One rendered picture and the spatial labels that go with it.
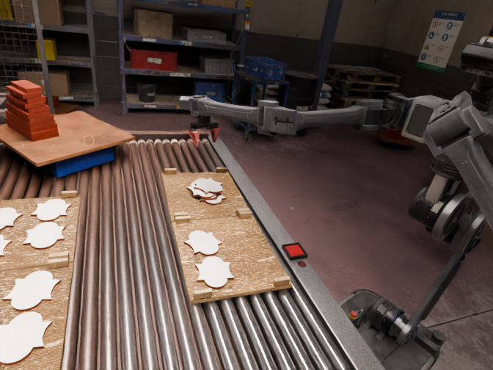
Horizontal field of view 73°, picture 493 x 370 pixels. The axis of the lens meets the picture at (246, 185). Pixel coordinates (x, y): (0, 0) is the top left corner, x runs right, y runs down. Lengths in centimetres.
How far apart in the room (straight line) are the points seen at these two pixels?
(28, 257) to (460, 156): 126
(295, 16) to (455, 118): 591
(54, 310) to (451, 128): 110
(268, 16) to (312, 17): 86
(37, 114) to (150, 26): 372
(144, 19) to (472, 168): 491
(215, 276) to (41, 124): 114
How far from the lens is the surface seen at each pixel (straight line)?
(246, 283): 116
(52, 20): 553
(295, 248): 135
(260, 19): 637
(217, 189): 153
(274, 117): 109
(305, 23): 675
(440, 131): 85
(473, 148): 84
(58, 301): 114
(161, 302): 111
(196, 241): 127
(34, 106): 183
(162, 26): 542
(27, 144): 184
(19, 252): 134
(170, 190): 159
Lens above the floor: 176
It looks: 29 degrees down
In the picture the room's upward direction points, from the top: 9 degrees clockwise
